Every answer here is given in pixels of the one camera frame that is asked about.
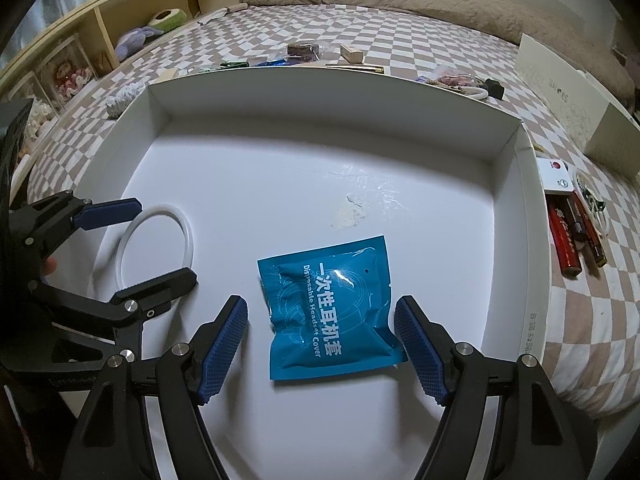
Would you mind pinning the person's left hand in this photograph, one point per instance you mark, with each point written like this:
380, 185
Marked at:
48, 265

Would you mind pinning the brown tape roll in bag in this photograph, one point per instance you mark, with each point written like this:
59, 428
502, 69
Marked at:
302, 51

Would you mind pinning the white deep storage box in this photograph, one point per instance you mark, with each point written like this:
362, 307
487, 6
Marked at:
560, 90

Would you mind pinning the white fluffy scrunchie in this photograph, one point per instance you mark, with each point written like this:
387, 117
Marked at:
122, 102

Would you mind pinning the blue foil packet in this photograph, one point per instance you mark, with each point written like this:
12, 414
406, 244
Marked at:
325, 310

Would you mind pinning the black cube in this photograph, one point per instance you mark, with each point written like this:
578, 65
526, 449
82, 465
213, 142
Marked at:
492, 88

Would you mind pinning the white cloth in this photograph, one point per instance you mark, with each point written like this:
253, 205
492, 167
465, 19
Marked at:
220, 15

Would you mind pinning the wooden oval board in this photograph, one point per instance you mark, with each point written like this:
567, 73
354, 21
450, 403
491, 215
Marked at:
167, 74

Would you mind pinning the white doll display case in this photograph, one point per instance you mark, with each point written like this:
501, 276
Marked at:
37, 120

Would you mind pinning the checkered bed sheet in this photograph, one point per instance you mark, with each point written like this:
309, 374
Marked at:
400, 35

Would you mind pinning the white shallow cardboard box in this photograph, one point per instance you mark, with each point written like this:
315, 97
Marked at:
300, 185

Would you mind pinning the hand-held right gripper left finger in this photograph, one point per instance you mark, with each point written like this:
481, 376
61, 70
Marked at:
222, 355

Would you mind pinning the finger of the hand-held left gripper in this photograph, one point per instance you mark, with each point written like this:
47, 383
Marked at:
107, 212
150, 287

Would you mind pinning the purple plush toy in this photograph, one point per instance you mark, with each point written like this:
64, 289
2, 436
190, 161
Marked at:
131, 42

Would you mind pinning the white rounded flat plate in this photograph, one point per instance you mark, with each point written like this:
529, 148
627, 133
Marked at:
556, 175

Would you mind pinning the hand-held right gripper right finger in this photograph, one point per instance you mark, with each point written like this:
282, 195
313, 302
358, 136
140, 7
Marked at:
420, 355

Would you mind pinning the gold metallic tube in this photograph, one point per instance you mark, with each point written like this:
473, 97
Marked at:
355, 67

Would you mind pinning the avocado plush toy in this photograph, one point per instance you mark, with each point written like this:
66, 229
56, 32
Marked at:
170, 21

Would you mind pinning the small beige box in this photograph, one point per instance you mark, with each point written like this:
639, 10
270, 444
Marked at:
351, 53

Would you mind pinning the red doll display case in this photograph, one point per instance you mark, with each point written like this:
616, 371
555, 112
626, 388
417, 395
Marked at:
70, 80

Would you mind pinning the pink beads bag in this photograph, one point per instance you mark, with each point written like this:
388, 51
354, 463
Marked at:
455, 80

